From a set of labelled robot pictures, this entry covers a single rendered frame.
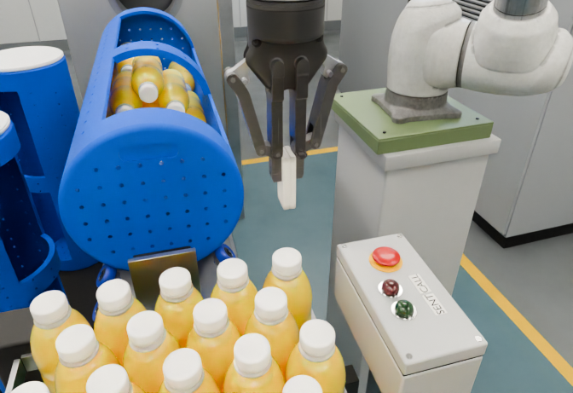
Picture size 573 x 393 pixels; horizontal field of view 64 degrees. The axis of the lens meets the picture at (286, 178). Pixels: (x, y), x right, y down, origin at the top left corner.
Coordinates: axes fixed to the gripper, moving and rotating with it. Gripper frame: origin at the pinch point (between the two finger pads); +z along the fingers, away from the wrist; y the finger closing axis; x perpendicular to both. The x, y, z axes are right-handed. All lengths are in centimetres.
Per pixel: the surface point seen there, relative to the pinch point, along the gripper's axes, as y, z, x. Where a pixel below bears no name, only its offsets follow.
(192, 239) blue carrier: 11.6, 21.2, -18.9
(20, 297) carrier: 59, 64, -62
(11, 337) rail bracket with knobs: 37.2, 22.7, -6.0
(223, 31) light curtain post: -14, 20, -159
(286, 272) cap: 0.4, 13.5, 1.3
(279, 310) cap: 3.1, 12.8, 8.0
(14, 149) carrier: 52, 25, -71
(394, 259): -13.3, 12.0, 4.3
